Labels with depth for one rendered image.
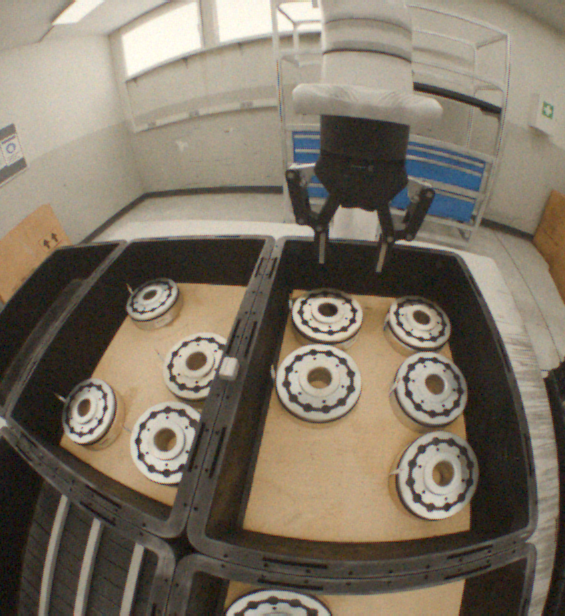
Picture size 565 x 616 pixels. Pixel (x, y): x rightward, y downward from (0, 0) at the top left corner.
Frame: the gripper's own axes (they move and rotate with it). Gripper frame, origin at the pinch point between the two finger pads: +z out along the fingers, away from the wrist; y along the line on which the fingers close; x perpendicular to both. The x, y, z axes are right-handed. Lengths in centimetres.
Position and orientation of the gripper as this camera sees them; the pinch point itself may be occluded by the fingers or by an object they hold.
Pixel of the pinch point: (351, 252)
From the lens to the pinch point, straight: 28.0
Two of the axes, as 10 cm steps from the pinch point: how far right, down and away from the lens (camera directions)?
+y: -9.6, -1.7, 2.2
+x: -2.7, 7.0, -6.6
